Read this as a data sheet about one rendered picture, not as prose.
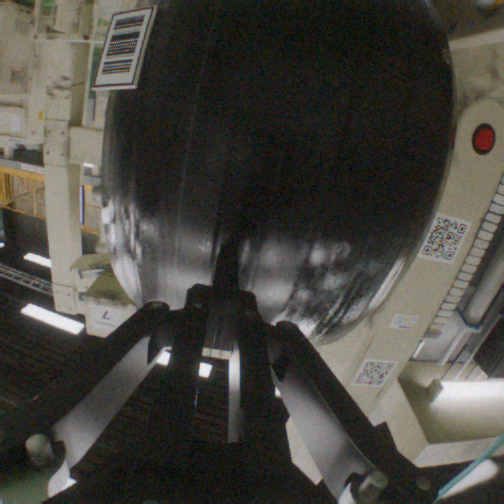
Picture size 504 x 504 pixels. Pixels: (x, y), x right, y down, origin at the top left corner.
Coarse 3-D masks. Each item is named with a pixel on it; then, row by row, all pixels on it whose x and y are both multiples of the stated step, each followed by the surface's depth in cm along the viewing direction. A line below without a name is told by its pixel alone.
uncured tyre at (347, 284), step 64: (192, 0) 16; (256, 0) 16; (320, 0) 17; (384, 0) 18; (192, 64) 16; (256, 64) 17; (320, 64) 17; (384, 64) 17; (448, 64) 19; (128, 128) 18; (192, 128) 17; (256, 128) 18; (320, 128) 18; (384, 128) 18; (448, 128) 19; (128, 192) 20; (192, 192) 19; (256, 192) 19; (320, 192) 19; (384, 192) 19; (128, 256) 23; (192, 256) 21; (256, 256) 21; (320, 256) 21; (384, 256) 22; (320, 320) 26
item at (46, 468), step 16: (32, 448) 6; (48, 448) 6; (16, 464) 6; (32, 464) 6; (48, 464) 6; (64, 464) 6; (0, 480) 5; (16, 480) 5; (32, 480) 5; (48, 480) 6; (64, 480) 6; (0, 496) 5; (16, 496) 5; (32, 496) 5; (48, 496) 5
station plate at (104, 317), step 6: (90, 306) 77; (96, 306) 77; (102, 306) 77; (96, 312) 78; (102, 312) 78; (108, 312) 78; (114, 312) 78; (120, 312) 78; (96, 318) 79; (102, 318) 79; (108, 318) 79; (114, 318) 79; (120, 318) 79; (96, 324) 80; (102, 324) 80; (108, 324) 80; (114, 324) 80; (120, 324) 80
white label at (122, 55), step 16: (112, 16) 17; (128, 16) 17; (144, 16) 16; (112, 32) 17; (128, 32) 17; (144, 32) 16; (112, 48) 17; (128, 48) 17; (144, 48) 17; (112, 64) 17; (128, 64) 17; (96, 80) 18; (112, 80) 17; (128, 80) 17
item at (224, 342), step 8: (232, 264) 20; (232, 272) 19; (232, 280) 17; (232, 288) 16; (232, 296) 15; (224, 304) 15; (232, 304) 15; (224, 312) 15; (232, 312) 15; (224, 320) 15; (232, 320) 15; (224, 328) 15; (232, 328) 15; (224, 336) 15; (224, 344) 16
